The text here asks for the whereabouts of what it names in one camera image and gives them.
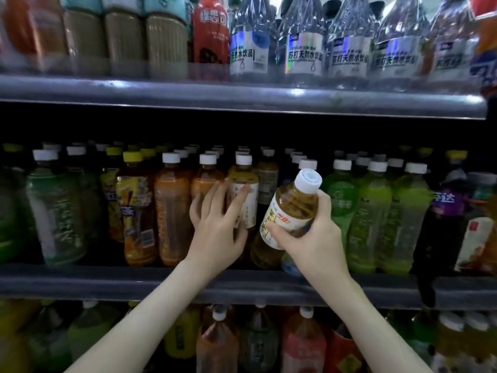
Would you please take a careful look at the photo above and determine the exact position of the person's left hand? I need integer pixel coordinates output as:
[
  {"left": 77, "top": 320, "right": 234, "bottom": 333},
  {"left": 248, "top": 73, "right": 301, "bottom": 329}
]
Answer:
[{"left": 185, "top": 180, "right": 253, "bottom": 280}]

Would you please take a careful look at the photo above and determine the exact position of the person's right hand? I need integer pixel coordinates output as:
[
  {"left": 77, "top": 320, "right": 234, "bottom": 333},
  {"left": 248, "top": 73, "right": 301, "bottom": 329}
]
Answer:
[{"left": 266, "top": 190, "right": 354, "bottom": 288}]

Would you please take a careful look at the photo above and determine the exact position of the amber bottle white cap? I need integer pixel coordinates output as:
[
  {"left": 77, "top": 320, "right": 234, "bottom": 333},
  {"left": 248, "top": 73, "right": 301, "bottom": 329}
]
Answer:
[{"left": 250, "top": 168, "right": 323, "bottom": 270}]

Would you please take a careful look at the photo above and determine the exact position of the drinks shelf unit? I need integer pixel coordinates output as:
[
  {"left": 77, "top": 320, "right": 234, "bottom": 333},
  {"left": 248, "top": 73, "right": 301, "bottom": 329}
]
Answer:
[{"left": 0, "top": 69, "right": 497, "bottom": 373}]

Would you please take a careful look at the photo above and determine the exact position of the person's left forearm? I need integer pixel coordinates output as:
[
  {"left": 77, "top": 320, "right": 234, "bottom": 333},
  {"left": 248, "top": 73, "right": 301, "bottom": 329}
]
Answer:
[{"left": 66, "top": 260, "right": 226, "bottom": 373}]

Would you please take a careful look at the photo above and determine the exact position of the person's right forearm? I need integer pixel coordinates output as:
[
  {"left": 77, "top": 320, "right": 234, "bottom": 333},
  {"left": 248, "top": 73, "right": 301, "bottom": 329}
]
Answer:
[{"left": 322, "top": 271, "right": 433, "bottom": 373}]

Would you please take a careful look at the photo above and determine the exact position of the row of soda cans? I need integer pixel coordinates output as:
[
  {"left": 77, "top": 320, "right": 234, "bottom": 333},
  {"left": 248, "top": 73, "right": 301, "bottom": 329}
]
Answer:
[{"left": 468, "top": 0, "right": 497, "bottom": 98}]

